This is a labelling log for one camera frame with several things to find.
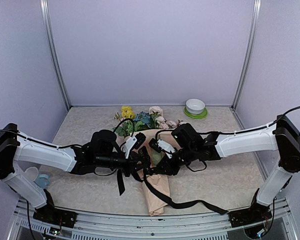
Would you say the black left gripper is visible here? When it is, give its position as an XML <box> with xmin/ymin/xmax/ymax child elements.
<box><xmin>95</xmin><ymin>150</ymin><xmax>151</xmax><ymax>177</ymax></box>

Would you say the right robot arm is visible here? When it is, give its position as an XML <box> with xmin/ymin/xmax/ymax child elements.
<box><xmin>152</xmin><ymin>114</ymin><xmax>300</xmax><ymax>222</ymax></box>

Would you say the white ceramic bowl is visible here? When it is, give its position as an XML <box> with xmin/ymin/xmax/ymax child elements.
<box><xmin>185</xmin><ymin>98</ymin><xmax>206</xmax><ymax>115</ymax></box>

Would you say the aluminium frame post right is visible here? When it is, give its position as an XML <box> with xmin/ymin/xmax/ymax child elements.
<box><xmin>231</xmin><ymin>0</ymin><xmax>262</xmax><ymax>112</ymax></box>

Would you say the aluminium front rail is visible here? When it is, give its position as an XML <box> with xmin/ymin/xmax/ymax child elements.
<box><xmin>7</xmin><ymin>198</ymin><xmax>298</xmax><ymax>240</ymax></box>

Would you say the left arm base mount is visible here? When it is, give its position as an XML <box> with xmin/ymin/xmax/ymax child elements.
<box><xmin>33</xmin><ymin>206</ymin><xmax>77</xmax><ymax>229</ymax></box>

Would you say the white paper cup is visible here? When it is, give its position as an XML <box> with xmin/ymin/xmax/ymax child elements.
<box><xmin>24</xmin><ymin>166</ymin><xmax>39</xmax><ymax>182</ymax></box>

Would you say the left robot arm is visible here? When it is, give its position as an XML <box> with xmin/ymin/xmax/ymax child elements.
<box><xmin>0</xmin><ymin>123</ymin><xmax>151</xmax><ymax>223</ymax></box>

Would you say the pink rose stem bunch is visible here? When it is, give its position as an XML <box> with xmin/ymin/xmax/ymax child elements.
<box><xmin>155</xmin><ymin>116</ymin><xmax>187</xmax><ymax>130</ymax></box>

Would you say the yellow fake flower stem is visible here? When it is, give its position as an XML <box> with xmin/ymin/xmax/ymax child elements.
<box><xmin>112</xmin><ymin>104</ymin><xmax>136</xmax><ymax>138</ymax></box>

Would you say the blue fake flower stem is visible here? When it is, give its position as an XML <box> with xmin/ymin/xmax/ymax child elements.
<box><xmin>133</xmin><ymin>111</ymin><xmax>155</xmax><ymax>129</ymax></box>

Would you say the aluminium frame post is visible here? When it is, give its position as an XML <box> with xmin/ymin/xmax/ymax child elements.
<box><xmin>39</xmin><ymin>0</ymin><xmax>72</xmax><ymax>111</ymax></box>
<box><xmin>231</xmin><ymin>0</ymin><xmax>262</xmax><ymax>112</ymax></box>

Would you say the black printed ribbon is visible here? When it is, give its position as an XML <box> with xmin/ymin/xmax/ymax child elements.
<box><xmin>116</xmin><ymin>147</ymin><xmax>228</xmax><ymax>215</ymax></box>

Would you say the green pink wrapping paper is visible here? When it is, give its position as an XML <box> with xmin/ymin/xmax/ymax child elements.
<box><xmin>123</xmin><ymin>128</ymin><xmax>181</xmax><ymax>217</ymax></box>

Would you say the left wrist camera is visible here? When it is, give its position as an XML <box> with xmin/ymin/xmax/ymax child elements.
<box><xmin>120</xmin><ymin>132</ymin><xmax>146</xmax><ymax>159</ymax></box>

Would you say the green plate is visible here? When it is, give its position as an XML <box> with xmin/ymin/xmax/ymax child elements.
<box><xmin>183</xmin><ymin>107</ymin><xmax>208</xmax><ymax>119</ymax></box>

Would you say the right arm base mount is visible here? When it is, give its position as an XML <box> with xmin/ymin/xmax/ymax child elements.
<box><xmin>228</xmin><ymin>203</ymin><xmax>272</xmax><ymax>228</ymax></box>

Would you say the aluminium frame post left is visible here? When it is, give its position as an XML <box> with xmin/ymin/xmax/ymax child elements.
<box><xmin>39</xmin><ymin>0</ymin><xmax>72</xmax><ymax>111</ymax></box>

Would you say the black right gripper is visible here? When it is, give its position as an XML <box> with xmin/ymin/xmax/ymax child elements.
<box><xmin>153</xmin><ymin>144</ymin><xmax>197</xmax><ymax>176</ymax></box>

